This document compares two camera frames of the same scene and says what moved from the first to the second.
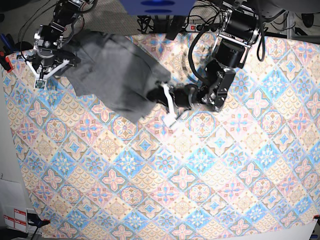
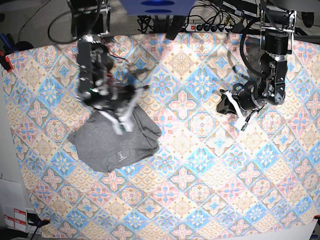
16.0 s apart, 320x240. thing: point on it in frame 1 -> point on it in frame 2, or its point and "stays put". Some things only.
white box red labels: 13,214 stays put
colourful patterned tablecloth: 91,174 stays put
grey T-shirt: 113,73 -> 100,147
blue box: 157,7 stays put
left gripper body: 44,58 -> 118,98
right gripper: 186,96 -> 247,99
